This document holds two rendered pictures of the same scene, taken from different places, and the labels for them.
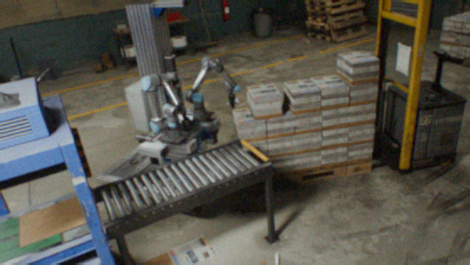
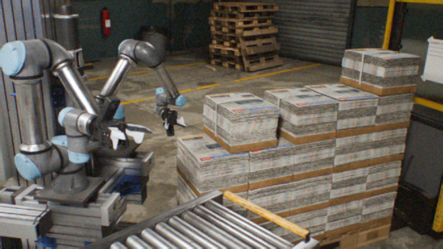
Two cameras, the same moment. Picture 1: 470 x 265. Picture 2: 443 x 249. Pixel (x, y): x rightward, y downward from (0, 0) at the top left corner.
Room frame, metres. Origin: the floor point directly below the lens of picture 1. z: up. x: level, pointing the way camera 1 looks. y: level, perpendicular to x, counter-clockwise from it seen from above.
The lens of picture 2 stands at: (1.47, 0.51, 1.68)
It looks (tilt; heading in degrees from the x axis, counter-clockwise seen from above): 19 degrees down; 341
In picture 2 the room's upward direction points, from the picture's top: 2 degrees clockwise
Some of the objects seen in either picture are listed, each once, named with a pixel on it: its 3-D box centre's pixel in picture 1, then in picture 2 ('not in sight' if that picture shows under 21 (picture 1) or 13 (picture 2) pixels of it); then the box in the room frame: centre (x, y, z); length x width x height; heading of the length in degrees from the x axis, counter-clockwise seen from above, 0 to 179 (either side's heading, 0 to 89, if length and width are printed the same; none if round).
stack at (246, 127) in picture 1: (290, 142); (273, 195); (3.55, -0.59, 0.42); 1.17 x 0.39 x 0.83; 96
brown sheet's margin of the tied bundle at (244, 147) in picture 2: (266, 112); (247, 141); (3.43, -0.34, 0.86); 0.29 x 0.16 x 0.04; 96
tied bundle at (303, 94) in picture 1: (301, 96); (298, 114); (3.56, -0.72, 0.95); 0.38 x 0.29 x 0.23; 6
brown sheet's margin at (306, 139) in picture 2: (301, 104); (296, 128); (3.56, -0.72, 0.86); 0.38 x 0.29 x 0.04; 6
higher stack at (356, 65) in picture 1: (354, 114); (366, 147); (3.62, -1.31, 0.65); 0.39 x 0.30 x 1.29; 6
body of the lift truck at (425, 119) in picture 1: (420, 123); (441, 162); (3.70, -2.11, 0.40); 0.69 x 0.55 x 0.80; 6
